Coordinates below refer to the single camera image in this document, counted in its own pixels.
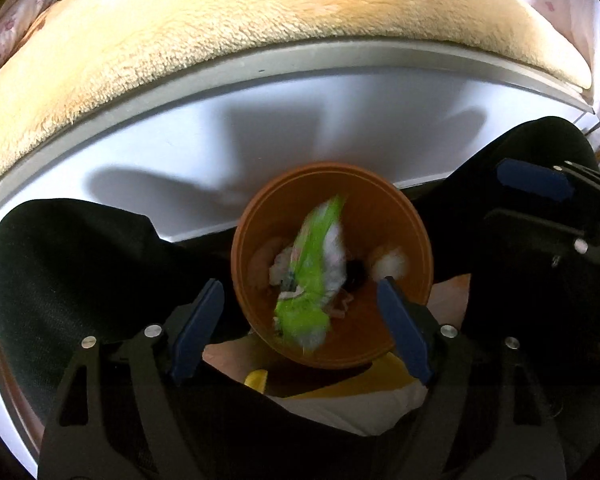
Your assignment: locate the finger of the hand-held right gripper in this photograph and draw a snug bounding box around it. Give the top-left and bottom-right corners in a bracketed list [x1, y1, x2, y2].
[496, 157, 600, 211]
[482, 209, 600, 261]

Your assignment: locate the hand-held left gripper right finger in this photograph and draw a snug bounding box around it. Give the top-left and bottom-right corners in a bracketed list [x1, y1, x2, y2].
[376, 276, 567, 480]

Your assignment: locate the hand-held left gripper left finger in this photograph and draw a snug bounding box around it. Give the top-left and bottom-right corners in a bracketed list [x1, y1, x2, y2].
[37, 278, 226, 480]

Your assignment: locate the green wrapper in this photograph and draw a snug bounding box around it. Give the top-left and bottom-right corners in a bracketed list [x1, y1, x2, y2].
[271, 195, 348, 353]

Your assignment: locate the orange plastic bin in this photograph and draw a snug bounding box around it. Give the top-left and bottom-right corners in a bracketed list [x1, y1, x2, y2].
[230, 161, 435, 371]

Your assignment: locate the person's right leg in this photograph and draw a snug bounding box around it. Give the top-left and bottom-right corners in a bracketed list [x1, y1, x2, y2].
[415, 116, 600, 411]

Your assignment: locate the person's leg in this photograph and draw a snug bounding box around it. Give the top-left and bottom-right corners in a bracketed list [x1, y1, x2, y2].
[0, 199, 231, 411]
[415, 116, 600, 411]

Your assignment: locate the white tissue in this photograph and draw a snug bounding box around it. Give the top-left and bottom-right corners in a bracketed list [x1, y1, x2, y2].
[370, 249, 411, 281]

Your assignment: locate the small yellow scrap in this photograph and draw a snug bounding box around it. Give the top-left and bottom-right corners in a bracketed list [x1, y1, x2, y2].
[244, 370, 270, 394]

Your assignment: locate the white paper sheet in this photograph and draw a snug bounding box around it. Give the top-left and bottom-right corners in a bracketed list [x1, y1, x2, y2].
[266, 385, 426, 437]

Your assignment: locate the person's left leg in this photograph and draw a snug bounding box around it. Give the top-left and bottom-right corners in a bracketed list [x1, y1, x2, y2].
[0, 199, 231, 411]

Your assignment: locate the yellow leaf-print blanket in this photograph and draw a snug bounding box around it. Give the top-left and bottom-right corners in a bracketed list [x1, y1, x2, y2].
[0, 0, 593, 196]

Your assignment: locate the floral folded quilt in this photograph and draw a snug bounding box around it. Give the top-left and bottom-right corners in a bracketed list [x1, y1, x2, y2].
[0, 0, 57, 88]

